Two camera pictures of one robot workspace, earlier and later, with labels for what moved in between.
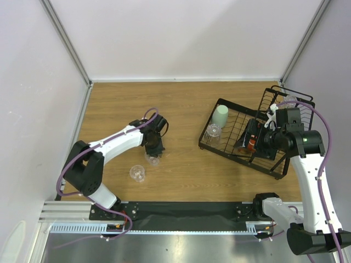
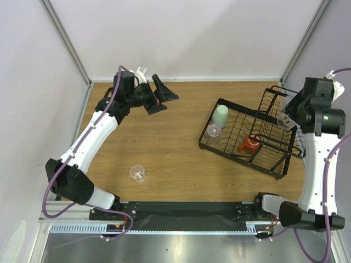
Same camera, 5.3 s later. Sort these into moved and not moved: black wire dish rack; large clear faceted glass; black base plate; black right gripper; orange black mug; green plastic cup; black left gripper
Moved: black left gripper; black right gripper
Not moved: orange black mug; green plastic cup; large clear faceted glass; black wire dish rack; black base plate
